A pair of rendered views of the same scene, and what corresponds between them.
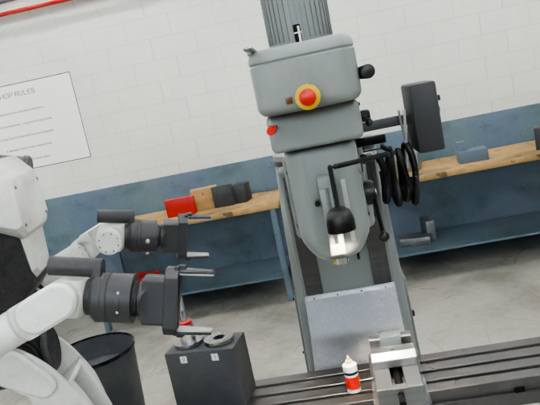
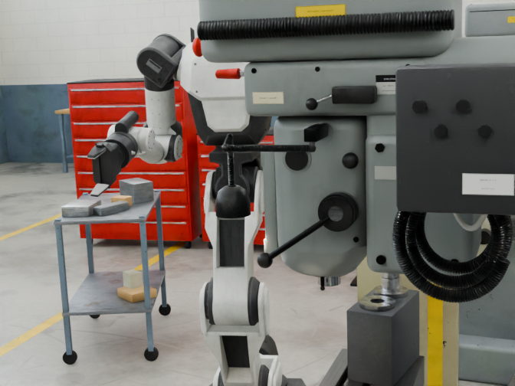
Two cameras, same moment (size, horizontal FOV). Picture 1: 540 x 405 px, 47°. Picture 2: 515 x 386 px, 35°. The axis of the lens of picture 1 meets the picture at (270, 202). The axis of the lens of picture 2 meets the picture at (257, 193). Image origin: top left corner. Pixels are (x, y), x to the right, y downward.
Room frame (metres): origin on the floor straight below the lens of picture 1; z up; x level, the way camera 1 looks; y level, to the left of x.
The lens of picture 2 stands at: (1.92, -1.73, 1.78)
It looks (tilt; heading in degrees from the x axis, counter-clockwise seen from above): 11 degrees down; 103
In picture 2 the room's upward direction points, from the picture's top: 2 degrees counter-clockwise
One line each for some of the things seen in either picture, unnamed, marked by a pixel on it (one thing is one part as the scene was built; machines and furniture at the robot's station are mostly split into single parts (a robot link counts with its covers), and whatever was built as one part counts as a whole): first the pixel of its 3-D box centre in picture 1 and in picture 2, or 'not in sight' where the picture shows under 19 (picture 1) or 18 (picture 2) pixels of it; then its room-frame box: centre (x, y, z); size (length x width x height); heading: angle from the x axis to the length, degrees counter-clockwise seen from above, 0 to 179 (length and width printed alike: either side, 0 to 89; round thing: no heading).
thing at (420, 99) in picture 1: (423, 115); (468, 138); (1.96, -0.53, 1.62); 0.20 x 0.09 x 0.21; 173
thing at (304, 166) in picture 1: (329, 198); (329, 191); (1.70, -0.17, 1.47); 0.21 x 0.19 x 0.32; 83
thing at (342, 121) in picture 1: (315, 122); (346, 83); (1.74, -0.17, 1.68); 0.34 x 0.24 x 0.10; 173
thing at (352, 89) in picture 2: (363, 118); (341, 97); (1.75, -0.31, 1.66); 0.12 x 0.04 x 0.04; 173
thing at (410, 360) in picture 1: (393, 356); not in sight; (1.63, -0.25, 1.00); 0.12 x 0.06 x 0.04; 82
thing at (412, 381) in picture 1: (394, 363); not in sight; (1.66, -0.26, 0.97); 0.35 x 0.15 x 0.11; 172
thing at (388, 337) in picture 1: (390, 342); not in sight; (1.69, -0.26, 1.02); 0.06 x 0.05 x 0.06; 82
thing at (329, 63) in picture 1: (306, 76); (330, 15); (1.71, -0.17, 1.81); 0.47 x 0.26 x 0.16; 173
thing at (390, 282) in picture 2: (186, 332); (390, 279); (1.79, 0.33, 1.14); 0.05 x 0.05 x 0.05
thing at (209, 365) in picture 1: (210, 369); (384, 332); (1.78, 0.28, 1.01); 0.22 x 0.12 x 0.20; 74
